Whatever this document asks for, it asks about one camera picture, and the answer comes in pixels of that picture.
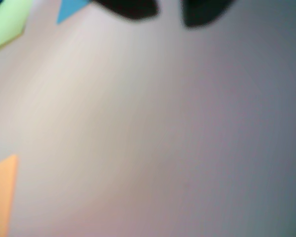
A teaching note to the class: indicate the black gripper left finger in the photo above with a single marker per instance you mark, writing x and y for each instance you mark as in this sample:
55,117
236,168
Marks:
133,8

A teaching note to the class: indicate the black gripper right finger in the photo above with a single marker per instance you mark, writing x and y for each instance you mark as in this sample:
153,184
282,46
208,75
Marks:
202,12

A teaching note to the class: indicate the light blue paper square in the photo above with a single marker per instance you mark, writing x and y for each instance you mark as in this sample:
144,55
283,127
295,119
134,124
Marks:
69,8

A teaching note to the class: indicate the green paper square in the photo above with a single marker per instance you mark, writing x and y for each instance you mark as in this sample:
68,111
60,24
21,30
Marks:
7,22

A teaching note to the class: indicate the orange paper square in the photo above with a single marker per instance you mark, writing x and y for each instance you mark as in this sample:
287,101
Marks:
1,195

